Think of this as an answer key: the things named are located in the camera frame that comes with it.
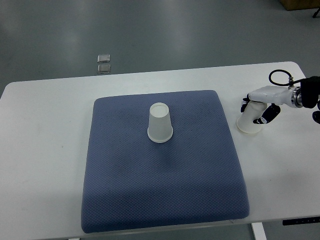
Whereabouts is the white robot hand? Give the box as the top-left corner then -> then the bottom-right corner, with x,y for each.
240,85 -> 295,125

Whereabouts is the white paper cup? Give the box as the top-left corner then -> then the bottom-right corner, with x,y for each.
147,102 -> 173,143
236,101 -> 267,134

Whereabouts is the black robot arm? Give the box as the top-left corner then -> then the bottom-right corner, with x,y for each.
240,70 -> 320,125

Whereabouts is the white paper cup on mat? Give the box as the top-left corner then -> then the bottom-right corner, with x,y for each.
147,102 -> 173,143

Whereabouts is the brown cardboard box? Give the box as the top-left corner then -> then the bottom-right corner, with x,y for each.
280,0 -> 320,11

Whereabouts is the black stand foot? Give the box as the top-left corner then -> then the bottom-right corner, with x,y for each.
312,8 -> 320,18

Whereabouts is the black desk control panel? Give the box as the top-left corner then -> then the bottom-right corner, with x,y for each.
282,216 -> 320,226

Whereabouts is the white table leg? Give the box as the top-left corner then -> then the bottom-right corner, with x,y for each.
251,222 -> 267,240

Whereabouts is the blue textured cushion mat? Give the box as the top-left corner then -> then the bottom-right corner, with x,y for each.
81,90 -> 250,234

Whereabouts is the lower metal floor plate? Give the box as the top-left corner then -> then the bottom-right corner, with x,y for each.
97,63 -> 111,74

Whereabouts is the metal floor plate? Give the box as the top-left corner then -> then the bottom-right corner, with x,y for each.
97,63 -> 111,74
97,53 -> 111,63

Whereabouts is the upper metal floor plate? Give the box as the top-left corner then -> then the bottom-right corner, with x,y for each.
97,53 -> 111,63

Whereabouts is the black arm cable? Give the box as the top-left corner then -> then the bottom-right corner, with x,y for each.
268,69 -> 307,89

